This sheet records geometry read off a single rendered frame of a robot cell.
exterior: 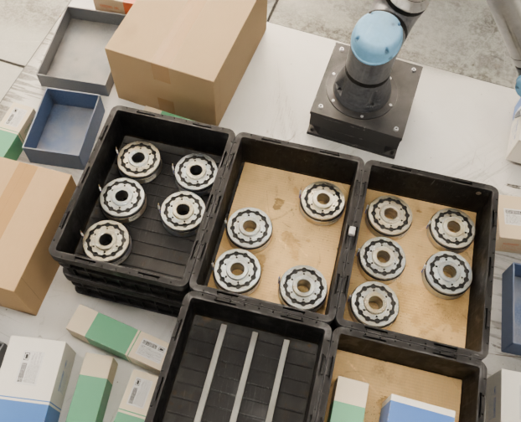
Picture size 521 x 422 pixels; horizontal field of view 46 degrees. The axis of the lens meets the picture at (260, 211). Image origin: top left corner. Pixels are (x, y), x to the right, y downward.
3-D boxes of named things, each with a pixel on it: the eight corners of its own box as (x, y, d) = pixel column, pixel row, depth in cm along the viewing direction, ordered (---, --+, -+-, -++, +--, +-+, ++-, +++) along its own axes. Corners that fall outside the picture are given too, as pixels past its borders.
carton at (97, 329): (72, 336, 140) (65, 327, 135) (85, 312, 143) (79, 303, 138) (165, 378, 136) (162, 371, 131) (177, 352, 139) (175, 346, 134)
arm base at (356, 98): (348, 59, 168) (354, 33, 159) (399, 82, 165) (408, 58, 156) (323, 97, 162) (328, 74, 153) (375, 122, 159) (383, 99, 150)
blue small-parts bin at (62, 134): (53, 103, 172) (46, 86, 165) (105, 110, 171) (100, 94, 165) (29, 162, 162) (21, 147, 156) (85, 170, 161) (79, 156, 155)
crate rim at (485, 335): (363, 163, 140) (366, 157, 138) (495, 192, 138) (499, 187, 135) (332, 327, 122) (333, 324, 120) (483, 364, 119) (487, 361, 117)
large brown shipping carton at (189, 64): (176, 3, 191) (169, -51, 173) (265, 29, 187) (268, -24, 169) (118, 98, 173) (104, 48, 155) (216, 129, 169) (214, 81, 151)
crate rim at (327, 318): (237, 136, 143) (237, 130, 141) (363, 163, 140) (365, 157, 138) (187, 292, 124) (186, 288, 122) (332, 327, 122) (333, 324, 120)
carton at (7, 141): (-3, 192, 158) (-12, 181, 152) (-24, 186, 158) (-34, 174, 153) (40, 120, 169) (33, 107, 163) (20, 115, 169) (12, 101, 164)
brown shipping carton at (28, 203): (7, 187, 159) (-16, 152, 144) (86, 207, 156) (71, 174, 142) (-50, 291, 145) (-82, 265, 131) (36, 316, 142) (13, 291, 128)
